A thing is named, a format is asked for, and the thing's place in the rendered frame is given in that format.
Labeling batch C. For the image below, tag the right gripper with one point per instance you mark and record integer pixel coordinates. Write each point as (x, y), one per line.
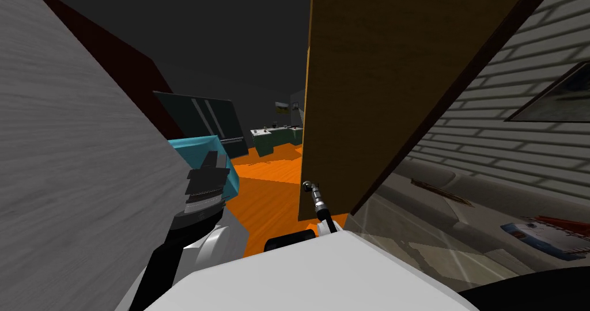
(308, 186)

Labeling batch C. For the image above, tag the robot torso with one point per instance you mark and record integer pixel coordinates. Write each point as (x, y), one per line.
(313, 278)

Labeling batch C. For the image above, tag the brown wooden door leaf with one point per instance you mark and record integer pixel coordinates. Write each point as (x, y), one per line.
(392, 94)

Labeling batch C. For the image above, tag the dark refrigerator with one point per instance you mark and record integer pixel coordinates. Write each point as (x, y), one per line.
(193, 113)

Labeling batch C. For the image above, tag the green kitchen counter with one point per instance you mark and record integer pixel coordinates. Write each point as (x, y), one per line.
(272, 140)

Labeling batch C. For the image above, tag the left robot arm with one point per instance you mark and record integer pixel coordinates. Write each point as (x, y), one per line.
(161, 265)

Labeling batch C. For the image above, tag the teal box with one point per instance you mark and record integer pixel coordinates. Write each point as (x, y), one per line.
(193, 146)

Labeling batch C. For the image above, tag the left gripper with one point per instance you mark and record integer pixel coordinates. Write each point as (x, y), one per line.
(208, 178)

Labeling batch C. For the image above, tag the dark framed wall picture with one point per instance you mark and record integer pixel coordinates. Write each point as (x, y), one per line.
(560, 99)

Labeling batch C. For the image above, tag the small wall picture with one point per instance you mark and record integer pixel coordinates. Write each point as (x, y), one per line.
(282, 108)

